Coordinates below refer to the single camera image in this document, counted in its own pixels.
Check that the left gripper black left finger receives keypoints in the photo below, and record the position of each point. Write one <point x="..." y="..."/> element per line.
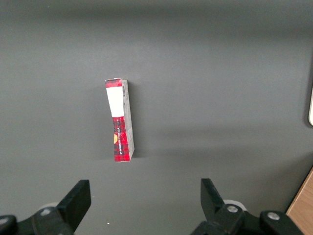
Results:
<point x="61" y="215"/>

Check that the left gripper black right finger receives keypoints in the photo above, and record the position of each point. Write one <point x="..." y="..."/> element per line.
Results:
<point x="220" y="218"/>

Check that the beige plastic tray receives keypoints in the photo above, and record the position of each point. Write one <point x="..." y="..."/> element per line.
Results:
<point x="311" y="107"/>

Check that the wooden drawer cabinet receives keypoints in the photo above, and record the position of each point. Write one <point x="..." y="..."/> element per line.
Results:
<point x="302" y="210"/>

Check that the red plaid cookie box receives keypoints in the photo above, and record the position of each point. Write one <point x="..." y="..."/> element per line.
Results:
<point x="121" y="127"/>

